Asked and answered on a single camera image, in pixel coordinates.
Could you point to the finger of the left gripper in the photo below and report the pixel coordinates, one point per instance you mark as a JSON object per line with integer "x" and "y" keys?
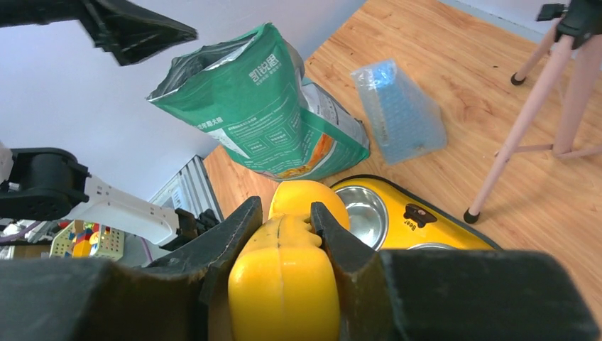
{"x": 129, "y": 32}

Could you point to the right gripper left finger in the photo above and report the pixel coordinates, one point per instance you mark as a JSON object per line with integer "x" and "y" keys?
{"x": 96, "y": 299}

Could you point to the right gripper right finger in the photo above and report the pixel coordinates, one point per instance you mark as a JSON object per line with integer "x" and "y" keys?
{"x": 398, "y": 294}

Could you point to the yellow plastic scoop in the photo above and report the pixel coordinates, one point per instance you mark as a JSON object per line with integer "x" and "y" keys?
{"x": 282, "y": 285}

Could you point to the green pet food bag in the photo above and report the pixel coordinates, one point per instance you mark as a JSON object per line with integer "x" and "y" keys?
{"x": 251, "y": 95}

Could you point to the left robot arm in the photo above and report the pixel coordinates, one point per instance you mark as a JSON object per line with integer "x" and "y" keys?
{"x": 46, "y": 184}

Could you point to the yellow double pet bowl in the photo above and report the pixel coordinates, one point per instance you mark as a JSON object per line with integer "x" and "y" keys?
{"x": 383, "y": 215}

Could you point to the blue wrapped package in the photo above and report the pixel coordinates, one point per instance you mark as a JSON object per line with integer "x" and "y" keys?
{"x": 405, "y": 121}

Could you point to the pink music stand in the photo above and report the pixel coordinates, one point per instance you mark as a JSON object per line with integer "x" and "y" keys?
{"x": 575, "y": 33}

